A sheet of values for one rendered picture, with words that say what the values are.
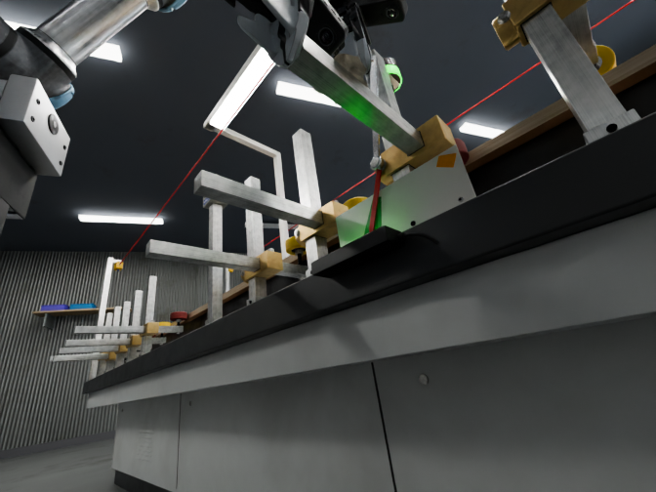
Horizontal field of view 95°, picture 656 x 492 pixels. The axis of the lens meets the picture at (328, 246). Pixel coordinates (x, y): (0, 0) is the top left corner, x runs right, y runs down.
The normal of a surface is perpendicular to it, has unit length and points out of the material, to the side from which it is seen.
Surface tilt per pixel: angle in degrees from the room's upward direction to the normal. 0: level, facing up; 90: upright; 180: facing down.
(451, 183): 90
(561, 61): 90
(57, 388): 90
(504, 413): 90
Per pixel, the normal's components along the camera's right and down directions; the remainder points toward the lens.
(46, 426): 0.34, -0.41
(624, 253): -0.72, -0.18
